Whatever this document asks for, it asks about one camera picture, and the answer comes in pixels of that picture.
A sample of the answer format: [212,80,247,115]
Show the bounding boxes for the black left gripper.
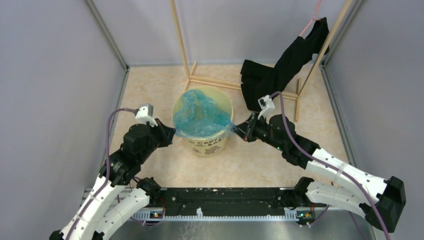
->
[138,117,177,163]

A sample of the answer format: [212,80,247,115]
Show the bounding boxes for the yellow paper trash bin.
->
[172,86,234,157]

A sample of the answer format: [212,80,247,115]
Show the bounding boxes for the pink hanger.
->
[299,0,323,37]

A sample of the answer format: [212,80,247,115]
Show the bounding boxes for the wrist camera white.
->
[257,95,275,119]
[135,103,158,127]

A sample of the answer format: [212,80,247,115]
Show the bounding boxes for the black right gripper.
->
[231,112,285,152]

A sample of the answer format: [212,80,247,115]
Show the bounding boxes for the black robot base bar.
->
[147,187,313,217]

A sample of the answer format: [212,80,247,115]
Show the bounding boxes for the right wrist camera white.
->
[257,95,275,119]

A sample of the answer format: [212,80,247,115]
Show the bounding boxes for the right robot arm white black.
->
[231,112,406,233]

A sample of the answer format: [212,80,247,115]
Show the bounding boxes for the wooden drying rack frame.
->
[169,0,354,123]

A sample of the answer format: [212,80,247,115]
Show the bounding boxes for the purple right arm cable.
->
[268,91,393,240]

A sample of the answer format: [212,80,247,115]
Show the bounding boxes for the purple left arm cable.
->
[64,107,138,240]

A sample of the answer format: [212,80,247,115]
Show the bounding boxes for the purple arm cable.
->
[268,91,393,240]
[64,107,138,240]

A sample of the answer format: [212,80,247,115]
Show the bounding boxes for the blue plastic trash bag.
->
[172,88,235,139]

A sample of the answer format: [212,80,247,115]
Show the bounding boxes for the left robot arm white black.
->
[49,119,176,240]

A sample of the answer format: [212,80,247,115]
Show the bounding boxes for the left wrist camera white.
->
[135,103,158,127]

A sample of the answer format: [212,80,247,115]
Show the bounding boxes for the black cloth garment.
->
[240,17,329,112]

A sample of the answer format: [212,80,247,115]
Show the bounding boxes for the white slotted cable duct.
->
[132,208,299,222]

